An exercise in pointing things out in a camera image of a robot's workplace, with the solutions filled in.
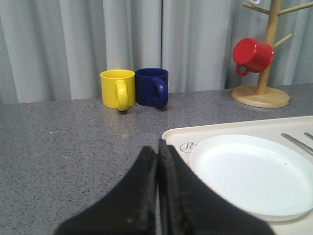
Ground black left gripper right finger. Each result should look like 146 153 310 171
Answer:
158 140 274 235

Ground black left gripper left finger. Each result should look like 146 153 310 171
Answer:
55 146 157 235

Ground white round plate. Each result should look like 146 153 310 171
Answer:
189 135 313 221

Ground silver fork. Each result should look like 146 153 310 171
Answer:
281 133 313 155

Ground silver knife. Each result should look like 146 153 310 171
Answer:
303 132 313 140

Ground yellow mug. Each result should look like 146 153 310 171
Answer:
100 69 135 111

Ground dark blue mug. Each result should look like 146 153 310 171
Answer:
135 68 169 108

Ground cream rabbit tray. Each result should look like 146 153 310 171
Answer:
162 116 313 235

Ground wooden mug tree stand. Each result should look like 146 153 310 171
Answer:
231 0 313 108

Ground red mug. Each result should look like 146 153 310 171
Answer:
233 38 274 76

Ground grey curtain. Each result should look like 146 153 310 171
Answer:
0 0 313 105

